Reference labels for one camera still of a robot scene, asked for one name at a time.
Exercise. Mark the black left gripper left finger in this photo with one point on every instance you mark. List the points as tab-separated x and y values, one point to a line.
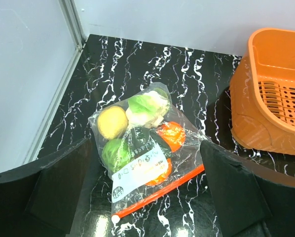
39	199

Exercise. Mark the clear orange-zip bag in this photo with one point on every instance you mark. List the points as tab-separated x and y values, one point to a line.
149	174

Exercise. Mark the green fake pumpkin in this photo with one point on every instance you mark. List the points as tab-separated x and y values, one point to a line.
115	154

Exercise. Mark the aluminium left corner post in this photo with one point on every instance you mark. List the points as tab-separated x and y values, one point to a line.
73	22

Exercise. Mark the yellow fake lemon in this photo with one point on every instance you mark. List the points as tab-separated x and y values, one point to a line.
112	122

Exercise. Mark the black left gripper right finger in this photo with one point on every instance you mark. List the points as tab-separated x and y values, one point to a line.
250	200

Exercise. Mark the orange plastic basket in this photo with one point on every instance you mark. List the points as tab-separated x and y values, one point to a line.
262	92

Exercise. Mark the dark green fake avocado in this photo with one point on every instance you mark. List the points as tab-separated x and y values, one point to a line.
161	142

